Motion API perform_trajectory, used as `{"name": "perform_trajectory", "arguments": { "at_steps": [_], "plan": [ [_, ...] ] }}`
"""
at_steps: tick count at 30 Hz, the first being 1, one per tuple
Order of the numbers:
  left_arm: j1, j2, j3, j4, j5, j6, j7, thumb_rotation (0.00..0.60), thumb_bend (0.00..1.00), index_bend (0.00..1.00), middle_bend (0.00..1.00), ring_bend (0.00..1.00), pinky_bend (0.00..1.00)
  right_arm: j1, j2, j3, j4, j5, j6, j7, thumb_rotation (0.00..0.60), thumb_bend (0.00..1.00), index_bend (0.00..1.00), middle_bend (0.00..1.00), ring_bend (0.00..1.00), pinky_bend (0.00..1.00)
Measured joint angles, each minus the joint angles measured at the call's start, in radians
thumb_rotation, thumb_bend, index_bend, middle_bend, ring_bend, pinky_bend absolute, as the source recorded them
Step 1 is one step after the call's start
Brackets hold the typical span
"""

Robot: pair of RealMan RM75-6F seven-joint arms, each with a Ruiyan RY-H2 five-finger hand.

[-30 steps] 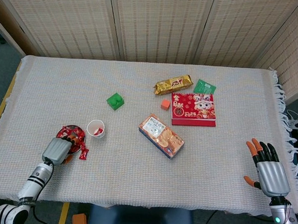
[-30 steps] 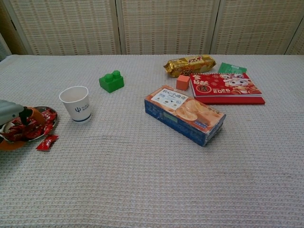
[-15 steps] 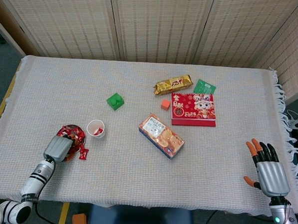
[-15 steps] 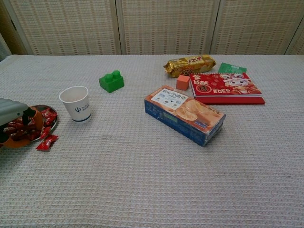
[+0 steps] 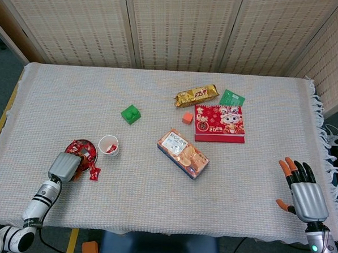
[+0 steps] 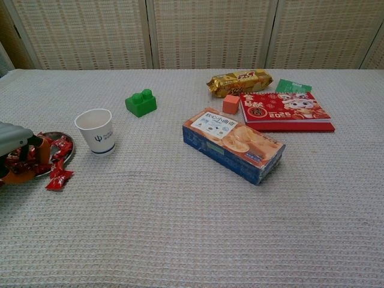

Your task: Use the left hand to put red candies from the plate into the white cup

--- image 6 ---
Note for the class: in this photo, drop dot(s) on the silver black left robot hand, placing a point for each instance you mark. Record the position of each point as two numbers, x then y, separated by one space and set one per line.
13 138

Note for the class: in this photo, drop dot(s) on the round silver metal plate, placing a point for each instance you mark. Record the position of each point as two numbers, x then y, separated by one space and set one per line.
55 135

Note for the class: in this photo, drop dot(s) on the red candy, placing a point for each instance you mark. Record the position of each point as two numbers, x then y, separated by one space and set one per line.
62 144
60 156
57 166
58 179

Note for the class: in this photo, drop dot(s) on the white paper cup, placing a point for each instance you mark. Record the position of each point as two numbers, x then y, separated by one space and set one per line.
102 138

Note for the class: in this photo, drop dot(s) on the brown screen panel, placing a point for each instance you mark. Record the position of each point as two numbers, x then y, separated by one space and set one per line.
10 36

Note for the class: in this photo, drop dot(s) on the woven folding screen panel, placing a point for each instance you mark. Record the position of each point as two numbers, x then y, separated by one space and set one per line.
210 33
324 33
84 33
376 57

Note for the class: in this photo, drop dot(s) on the green toy building brick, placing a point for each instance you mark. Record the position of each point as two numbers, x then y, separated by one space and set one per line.
141 105

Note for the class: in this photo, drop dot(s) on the white woven tablecloth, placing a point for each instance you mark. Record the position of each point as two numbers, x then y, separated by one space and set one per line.
180 225

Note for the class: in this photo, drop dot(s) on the orange blue cookie box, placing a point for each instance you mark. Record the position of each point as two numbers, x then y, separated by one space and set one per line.
228 144

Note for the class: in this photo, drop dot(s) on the small orange cube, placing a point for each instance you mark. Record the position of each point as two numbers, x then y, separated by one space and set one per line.
230 105

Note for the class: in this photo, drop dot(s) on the gold biscuit packet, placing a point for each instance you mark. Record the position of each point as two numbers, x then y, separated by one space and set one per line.
240 82

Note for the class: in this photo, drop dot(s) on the red desk calendar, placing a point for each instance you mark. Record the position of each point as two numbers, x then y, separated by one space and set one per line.
282 108

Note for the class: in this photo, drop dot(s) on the green foil sachet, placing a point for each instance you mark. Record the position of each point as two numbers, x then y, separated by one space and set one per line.
289 87

